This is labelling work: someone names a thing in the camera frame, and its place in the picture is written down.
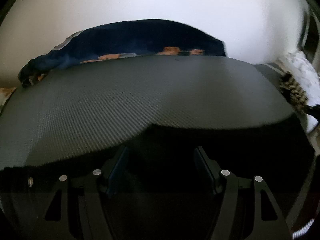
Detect black pants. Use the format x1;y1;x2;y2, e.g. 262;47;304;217
1;125;315;239

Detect grey textured mat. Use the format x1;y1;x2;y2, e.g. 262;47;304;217
1;56;293;168

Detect black and white patterned cloth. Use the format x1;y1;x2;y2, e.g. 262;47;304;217
279;72;308;113

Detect white floral pillow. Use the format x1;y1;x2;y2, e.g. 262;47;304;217
277;51;320;133

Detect dark blue floral blanket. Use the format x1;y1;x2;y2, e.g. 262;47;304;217
17;19;226;88

